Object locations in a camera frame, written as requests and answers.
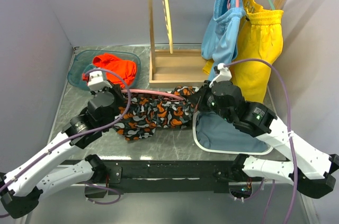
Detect camouflage patterned shorts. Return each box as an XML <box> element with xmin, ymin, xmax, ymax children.
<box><xmin>113</xmin><ymin>86</ymin><xmax>198</xmax><ymax>141</ymax></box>

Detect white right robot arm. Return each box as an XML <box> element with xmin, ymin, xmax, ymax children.
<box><xmin>188</xmin><ymin>81</ymin><xmax>338</xmax><ymax>199</ymax></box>

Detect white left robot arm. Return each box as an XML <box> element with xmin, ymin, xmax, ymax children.
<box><xmin>1</xmin><ymin>84</ymin><xmax>131</xmax><ymax>219</ymax></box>

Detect orange shorts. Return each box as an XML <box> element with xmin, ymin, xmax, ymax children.
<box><xmin>92</xmin><ymin>53</ymin><xmax>137</xmax><ymax>86</ymax></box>

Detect light blue shorts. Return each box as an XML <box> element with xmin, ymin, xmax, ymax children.
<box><xmin>201</xmin><ymin>0</ymin><xmax>245</xmax><ymax>80</ymax></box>

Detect yellow shorts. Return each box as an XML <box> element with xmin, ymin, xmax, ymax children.
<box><xmin>202</xmin><ymin>0</ymin><xmax>284</xmax><ymax>102</ymax></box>

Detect yellow hanger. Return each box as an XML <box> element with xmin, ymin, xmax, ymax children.
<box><xmin>162</xmin><ymin>0</ymin><xmax>174</xmax><ymax>54</ymax></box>

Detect white laundry basket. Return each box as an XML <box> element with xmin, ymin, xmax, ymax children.
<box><xmin>192</xmin><ymin>110</ymin><xmax>273</xmax><ymax>155</ymax></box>

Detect grey-blue cloth in basket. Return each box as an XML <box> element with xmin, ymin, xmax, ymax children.
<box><xmin>196</xmin><ymin>112</ymin><xmax>270</xmax><ymax>153</ymax></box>

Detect wooden clothes rack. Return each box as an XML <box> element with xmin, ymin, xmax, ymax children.
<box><xmin>148</xmin><ymin>0</ymin><xmax>287</xmax><ymax>88</ymax></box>

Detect teal plastic bin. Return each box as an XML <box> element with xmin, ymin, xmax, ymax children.
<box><xmin>67</xmin><ymin>50</ymin><xmax>141</xmax><ymax>91</ymax></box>

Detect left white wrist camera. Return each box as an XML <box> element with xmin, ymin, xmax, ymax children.
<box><xmin>82</xmin><ymin>70</ymin><xmax>112</xmax><ymax>92</ymax></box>

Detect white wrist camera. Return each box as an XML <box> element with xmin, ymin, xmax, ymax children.
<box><xmin>209</xmin><ymin>63</ymin><xmax>232</xmax><ymax>88</ymax></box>
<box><xmin>82</xmin><ymin>70</ymin><xmax>112</xmax><ymax>92</ymax></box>

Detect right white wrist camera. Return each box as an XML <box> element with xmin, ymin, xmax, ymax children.
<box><xmin>209</xmin><ymin>63</ymin><xmax>232</xmax><ymax>88</ymax></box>

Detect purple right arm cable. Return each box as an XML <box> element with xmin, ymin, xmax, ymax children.
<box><xmin>225</xmin><ymin>58</ymin><xmax>299</xmax><ymax>224</ymax></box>

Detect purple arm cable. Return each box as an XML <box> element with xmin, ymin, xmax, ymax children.
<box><xmin>0</xmin><ymin>68</ymin><xmax>132</xmax><ymax>218</ymax></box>
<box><xmin>225</xmin><ymin>58</ymin><xmax>299</xmax><ymax>224</ymax></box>

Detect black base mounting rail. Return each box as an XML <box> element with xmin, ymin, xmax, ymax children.
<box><xmin>57</xmin><ymin>159</ymin><xmax>265</xmax><ymax>199</ymax></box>

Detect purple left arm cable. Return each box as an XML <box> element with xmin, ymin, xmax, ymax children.
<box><xmin>0</xmin><ymin>68</ymin><xmax>132</xmax><ymax>218</ymax></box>

